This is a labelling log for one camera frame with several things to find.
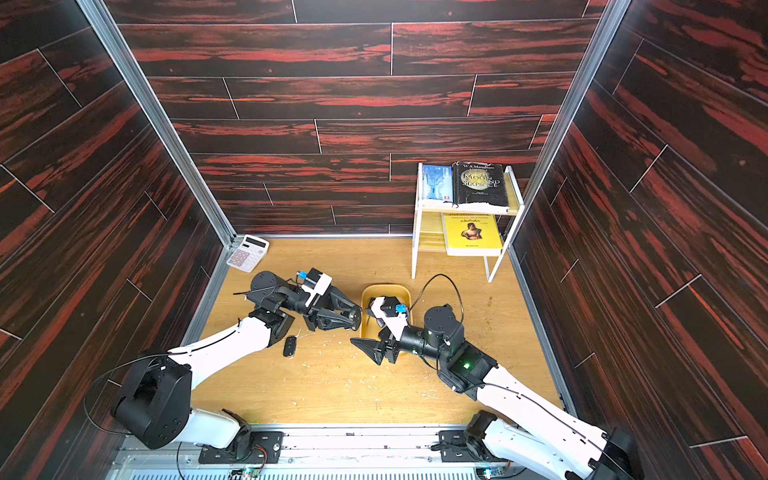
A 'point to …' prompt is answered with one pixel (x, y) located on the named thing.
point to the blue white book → (437, 183)
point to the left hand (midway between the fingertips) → (354, 322)
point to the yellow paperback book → (472, 235)
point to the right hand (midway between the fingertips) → (367, 317)
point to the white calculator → (249, 254)
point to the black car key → (289, 346)
